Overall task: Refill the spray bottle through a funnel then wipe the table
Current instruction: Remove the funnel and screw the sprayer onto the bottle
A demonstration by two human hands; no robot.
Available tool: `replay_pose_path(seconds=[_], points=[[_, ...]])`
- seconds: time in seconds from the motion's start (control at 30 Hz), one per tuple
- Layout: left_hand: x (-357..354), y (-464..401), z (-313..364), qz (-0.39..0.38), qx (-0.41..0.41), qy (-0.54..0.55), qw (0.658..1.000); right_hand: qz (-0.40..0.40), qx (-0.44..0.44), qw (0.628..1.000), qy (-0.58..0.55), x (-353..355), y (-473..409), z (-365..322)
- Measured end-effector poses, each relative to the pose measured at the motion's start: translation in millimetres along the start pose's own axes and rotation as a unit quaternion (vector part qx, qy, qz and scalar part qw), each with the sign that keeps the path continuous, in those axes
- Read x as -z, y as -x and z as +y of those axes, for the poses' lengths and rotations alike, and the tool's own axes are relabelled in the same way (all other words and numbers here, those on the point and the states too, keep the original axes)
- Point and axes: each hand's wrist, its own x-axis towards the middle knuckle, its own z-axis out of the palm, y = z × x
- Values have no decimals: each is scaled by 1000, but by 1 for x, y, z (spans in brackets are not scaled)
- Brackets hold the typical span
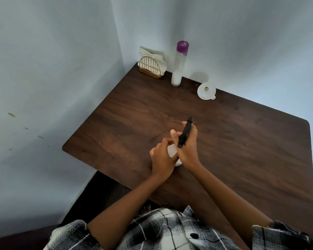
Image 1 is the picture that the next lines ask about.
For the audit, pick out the person's left forearm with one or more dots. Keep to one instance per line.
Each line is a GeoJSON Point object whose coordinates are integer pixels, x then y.
{"type": "Point", "coordinates": [125, 210]}

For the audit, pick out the white spray bottle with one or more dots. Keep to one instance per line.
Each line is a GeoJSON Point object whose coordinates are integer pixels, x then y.
{"type": "Point", "coordinates": [172, 151]}

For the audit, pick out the dark wooden table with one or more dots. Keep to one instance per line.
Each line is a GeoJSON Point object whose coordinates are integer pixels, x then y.
{"type": "Point", "coordinates": [263, 143]}

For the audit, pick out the person's left hand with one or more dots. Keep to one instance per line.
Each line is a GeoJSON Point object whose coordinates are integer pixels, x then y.
{"type": "Point", "coordinates": [161, 161]}

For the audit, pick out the tall frosted clear bottle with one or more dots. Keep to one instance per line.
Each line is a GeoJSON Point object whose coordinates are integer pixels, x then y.
{"type": "Point", "coordinates": [179, 65]}

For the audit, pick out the person's right forearm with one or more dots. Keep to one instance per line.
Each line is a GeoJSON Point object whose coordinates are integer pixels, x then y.
{"type": "Point", "coordinates": [229, 205]}

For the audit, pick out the white plastic funnel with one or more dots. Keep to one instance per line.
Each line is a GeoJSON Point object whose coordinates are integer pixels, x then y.
{"type": "Point", "coordinates": [202, 93]}

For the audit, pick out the purple bottle cap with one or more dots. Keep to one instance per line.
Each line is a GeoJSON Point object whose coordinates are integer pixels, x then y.
{"type": "Point", "coordinates": [182, 46]}

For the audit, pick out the white paper napkins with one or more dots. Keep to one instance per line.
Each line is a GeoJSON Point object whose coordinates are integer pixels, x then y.
{"type": "Point", "coordinates": [152, 52]}

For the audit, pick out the black white plaid shirt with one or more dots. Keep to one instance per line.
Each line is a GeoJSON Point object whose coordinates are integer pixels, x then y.
{"type": "Point", "coordinates": [167, 229]}

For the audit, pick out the person's bare foot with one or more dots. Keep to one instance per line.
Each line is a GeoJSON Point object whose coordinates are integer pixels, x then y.
{"type": "Point", "coordinates": [146, 209]}

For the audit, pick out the black spray trigger head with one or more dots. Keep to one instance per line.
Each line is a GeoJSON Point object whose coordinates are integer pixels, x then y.
{"type": "Point", "coordinates": [184, 134]}

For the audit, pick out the person's right hand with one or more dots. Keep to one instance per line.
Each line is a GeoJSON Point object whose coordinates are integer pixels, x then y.
{"type": "Point", "coordinates": [189, 151]}

